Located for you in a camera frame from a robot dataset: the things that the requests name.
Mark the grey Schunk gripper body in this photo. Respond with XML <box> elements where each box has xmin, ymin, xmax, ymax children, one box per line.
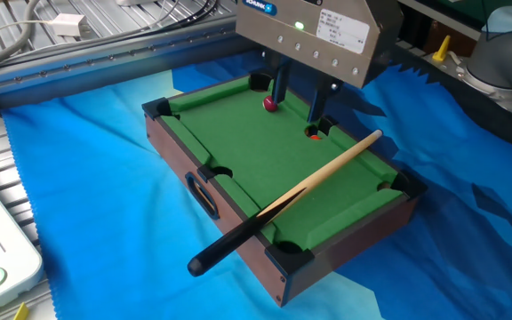
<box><xmin>235</xmin><ymin>0</ymin><xmax>404</xmax><ymax>90</ymax></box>

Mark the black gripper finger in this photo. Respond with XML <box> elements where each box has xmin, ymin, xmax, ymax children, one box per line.
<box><xmin>270</xmin><ymin>58</ymin><xmax>292</xmax><ymax>106</ymax></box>
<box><xmin>307</xmin><ymin>75</ymin><xmax>344</xmax><ymax>124</ymax></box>

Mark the wooden pool cue black butt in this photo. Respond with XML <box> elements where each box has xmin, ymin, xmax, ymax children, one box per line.
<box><xmin>187</xmin><ymin>129</ymin><xmax>384</xmax><ymax>278</ymax></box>

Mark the mini green felt pool table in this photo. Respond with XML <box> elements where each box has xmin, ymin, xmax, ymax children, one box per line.
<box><xmin>141</xmin><ymin>71</ymin><xmax>428</xmax><ymax>308</ymax></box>

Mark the yellow plastic clip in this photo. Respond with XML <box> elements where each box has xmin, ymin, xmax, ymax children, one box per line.
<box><xmin>431</xmin><ymin>34</ymin><xmax>452</xmax><ymax>63</ymax></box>

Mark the blue mountain print cloth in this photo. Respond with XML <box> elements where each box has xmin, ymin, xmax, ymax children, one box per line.
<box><xmin>0</xmin><ymin>48</ymin><xmax>512</xmax><ymax>320</ymax></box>

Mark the white power adapter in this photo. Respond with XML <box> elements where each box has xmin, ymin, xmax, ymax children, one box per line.
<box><xmin>51</xmin><ymin>12</ymin><xmax>89</xmax><ymax>38</ymax></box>

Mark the small yellow wedge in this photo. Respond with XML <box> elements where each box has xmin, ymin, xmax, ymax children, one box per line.
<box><xmin>12</xmin><ymin>301</ymin><xmax>30</xmax><ymax>320</ymax></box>

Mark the thin black cable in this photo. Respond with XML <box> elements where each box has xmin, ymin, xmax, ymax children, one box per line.
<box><xmin>84</xmin><ymin>0</ymin><xmax>220</xmax><ymax>39</ymax></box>

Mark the long aluminium table rail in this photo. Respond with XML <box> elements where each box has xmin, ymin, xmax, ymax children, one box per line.
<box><xmin>0</xmin><ymin>15</ymin><xmax>257</xmax><ymax>112</ymax></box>

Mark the thin white charger cable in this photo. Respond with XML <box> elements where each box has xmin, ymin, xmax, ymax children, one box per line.
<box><xmin>0</xmin><ymin>18</ymin><xmax>57</xmax><ymax>39</ymax></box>

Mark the thick grey cable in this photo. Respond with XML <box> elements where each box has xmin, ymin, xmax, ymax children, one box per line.
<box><xmin>0</xmin><ymin>0</ymin><xmax>42</xmax><ymax>75</ymax></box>

